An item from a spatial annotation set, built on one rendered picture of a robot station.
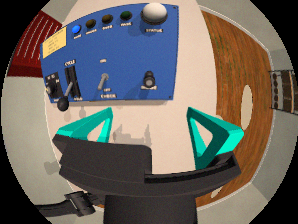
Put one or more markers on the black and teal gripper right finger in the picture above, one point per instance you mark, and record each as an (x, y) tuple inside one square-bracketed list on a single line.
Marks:
[(225, 137)]

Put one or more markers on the blue control panel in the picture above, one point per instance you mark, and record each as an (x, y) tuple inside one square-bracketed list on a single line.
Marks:
[(129, 42)]

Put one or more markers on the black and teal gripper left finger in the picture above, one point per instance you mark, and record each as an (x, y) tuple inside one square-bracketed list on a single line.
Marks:
[(81, 128)]

